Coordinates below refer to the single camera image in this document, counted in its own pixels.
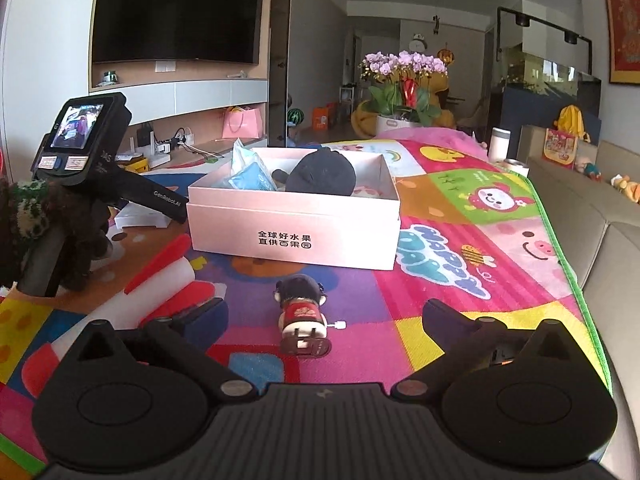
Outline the small plush toy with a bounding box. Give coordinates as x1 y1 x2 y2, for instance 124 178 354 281
575 156 603 182

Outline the white box lid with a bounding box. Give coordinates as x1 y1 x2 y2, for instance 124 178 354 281
114 204 188 229

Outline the yellow banana plush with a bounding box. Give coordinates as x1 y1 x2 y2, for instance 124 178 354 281
557 105 591 143

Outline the white power strip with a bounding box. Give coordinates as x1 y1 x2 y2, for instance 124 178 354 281
157 132 196 153

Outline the pink gift bag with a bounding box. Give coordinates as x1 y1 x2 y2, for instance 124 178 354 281
221 106 263 140

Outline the white wall shelf unit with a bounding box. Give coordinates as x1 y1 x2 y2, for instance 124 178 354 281
87 60 271 171

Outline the beige sofa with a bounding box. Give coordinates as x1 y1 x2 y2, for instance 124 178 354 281
517 125 640 480

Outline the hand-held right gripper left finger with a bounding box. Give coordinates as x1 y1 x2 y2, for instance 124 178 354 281
75 298 254 398

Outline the framed red wall picture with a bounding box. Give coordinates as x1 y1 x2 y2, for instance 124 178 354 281
601 0 640 85

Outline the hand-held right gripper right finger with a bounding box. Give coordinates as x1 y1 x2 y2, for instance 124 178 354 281
390 298 576 397

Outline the colourful cartoon play mat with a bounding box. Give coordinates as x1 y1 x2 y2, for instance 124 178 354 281
0 127 613 480

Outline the pink orchid in white pot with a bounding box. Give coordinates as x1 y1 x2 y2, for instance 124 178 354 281
359 51 450 133

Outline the pink cardboard box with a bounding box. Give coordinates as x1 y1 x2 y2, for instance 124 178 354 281
186 146 401 271

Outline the orange plush toy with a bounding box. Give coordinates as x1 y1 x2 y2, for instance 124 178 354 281
612 174 640 203

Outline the black plush toy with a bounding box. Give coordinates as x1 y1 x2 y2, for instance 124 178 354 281
272 146 357 197

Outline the aquarium on dark cabinet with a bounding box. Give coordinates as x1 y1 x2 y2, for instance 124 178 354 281
487 6 603 146

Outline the person's left forearm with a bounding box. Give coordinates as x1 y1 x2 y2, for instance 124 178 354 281
0 177 113 292

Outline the colourful printed toy bag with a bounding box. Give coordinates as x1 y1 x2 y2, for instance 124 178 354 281
542 127 580 168

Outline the white cylinder appliance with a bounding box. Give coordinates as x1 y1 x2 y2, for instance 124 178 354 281
489 129 512 163

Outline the blue wet wipes packet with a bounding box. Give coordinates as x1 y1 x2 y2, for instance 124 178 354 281
227 140 278 192

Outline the black router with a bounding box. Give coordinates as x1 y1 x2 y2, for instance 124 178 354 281
137 122 157 153

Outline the wall-mounted television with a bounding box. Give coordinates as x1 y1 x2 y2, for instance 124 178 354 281
90 0 266 66

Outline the wind-up doll toy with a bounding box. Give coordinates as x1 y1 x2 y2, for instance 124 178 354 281
272 275 348 358

